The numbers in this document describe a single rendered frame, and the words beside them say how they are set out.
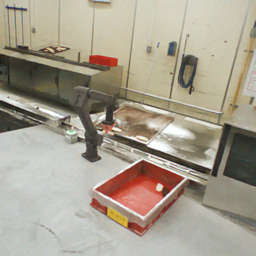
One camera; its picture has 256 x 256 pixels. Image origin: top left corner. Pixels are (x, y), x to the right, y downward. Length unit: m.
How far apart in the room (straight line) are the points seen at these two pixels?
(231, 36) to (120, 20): 2.41
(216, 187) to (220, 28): 4.16
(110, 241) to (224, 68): 4.48
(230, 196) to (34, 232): 0.95
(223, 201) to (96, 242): 0.68
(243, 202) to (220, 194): 0.11
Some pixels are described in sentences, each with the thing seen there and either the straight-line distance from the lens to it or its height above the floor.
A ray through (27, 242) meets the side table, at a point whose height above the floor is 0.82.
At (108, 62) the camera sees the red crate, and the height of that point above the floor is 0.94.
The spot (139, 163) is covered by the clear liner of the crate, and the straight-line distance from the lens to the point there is 1.59.
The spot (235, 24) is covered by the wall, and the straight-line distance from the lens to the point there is 5.26.
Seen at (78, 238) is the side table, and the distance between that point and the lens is 1.20.
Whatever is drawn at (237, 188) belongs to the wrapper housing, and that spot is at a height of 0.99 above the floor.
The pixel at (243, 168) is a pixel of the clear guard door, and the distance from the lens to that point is 1.37.
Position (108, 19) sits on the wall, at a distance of 6.34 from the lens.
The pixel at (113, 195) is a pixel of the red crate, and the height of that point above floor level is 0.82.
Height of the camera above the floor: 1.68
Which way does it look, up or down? 23 degrees down
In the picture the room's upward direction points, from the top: 7 degrees clockwise
